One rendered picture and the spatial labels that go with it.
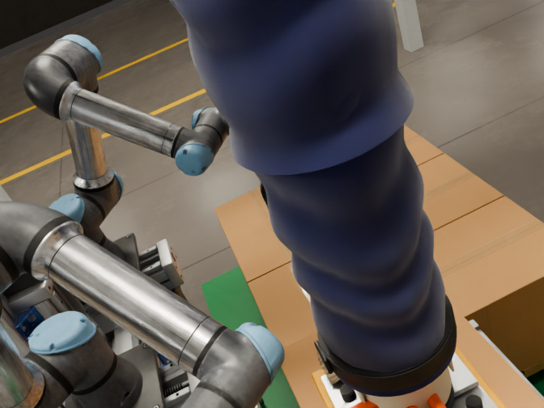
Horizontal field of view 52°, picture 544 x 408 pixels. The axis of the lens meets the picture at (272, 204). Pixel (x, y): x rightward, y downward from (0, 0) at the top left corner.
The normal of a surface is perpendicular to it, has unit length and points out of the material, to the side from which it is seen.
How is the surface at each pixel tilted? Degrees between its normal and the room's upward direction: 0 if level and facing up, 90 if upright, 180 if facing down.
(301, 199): 104
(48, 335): 8
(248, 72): 74
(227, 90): 80
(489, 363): 0
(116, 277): 31
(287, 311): 0
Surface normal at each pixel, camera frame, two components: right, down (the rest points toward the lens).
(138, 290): 0.17, -0.65
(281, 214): -0.79, 0.37
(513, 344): 0.30, 0.47
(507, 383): -0.32, -0.77
